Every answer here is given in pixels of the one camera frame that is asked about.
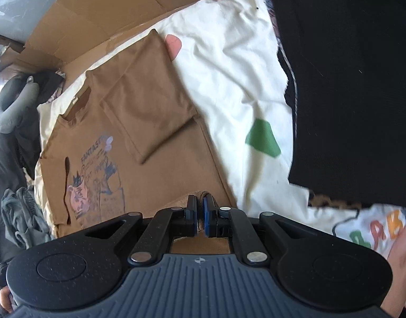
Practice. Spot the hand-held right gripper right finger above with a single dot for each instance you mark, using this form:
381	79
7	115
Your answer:
208	213

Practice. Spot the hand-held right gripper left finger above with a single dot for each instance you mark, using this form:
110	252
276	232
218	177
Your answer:
192	212

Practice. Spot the brown printed t-shirt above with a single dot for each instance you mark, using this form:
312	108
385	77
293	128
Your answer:
156	106

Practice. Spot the pile of black clothes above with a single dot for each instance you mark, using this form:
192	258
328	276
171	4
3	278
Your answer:
11	159

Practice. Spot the folded black clothes stack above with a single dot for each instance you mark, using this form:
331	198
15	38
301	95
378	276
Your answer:
348	89

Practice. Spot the grey-blue crumpled garment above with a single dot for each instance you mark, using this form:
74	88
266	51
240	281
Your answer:
24	218

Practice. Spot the cream bear print bedsheet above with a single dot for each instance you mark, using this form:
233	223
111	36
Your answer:
229	73

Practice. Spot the grey neck pillow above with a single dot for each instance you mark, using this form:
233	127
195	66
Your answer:
11	109

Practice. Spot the flattened brown cardboard box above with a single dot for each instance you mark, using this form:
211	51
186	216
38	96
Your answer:
107	16

